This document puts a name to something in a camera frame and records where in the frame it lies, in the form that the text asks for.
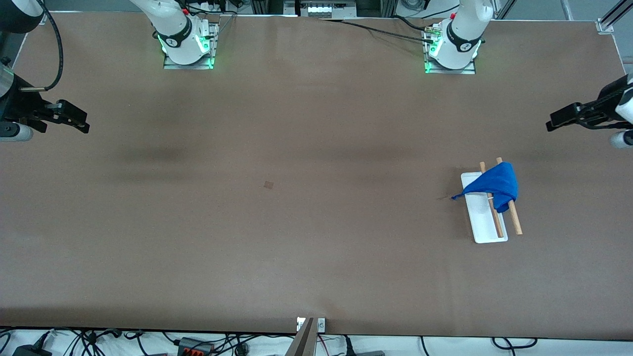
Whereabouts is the blue microfibre towel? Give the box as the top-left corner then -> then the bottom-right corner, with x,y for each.
451,162 -> 519,213

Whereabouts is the black power brick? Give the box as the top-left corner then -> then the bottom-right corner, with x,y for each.
12,345 -> 53,356

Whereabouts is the black red power adapter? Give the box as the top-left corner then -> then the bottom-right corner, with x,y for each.
177,337 -> 215,356

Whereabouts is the grey white power strip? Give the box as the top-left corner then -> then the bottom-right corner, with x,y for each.
299,1 -> 358,19

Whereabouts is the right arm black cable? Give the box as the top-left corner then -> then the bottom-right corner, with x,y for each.
20,0 -> 64,92

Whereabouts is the aluminium frame profile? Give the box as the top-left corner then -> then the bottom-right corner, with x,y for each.
600,0 -> 633,28

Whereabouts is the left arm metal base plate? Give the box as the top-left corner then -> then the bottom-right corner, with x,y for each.
424,20 -> 478,75

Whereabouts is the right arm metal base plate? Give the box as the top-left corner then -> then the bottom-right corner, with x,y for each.
163,22 -> 219,70

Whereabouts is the short black table cable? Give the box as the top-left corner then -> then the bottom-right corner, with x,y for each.
393,15 -> 441,33

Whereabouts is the long black table cable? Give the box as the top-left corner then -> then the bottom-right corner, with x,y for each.
319,18 -> 436,44

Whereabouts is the tangled black floor cable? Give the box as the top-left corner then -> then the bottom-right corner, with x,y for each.
49,327 -> 124,356

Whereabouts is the looped black floor cable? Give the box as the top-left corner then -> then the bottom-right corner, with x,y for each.
492,337 -> 539,351

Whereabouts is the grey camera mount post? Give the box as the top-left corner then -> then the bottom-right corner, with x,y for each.
285,317 -> 317,356

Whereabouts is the small metal edge bracket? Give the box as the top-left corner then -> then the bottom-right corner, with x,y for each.
297,317 -> 326,333

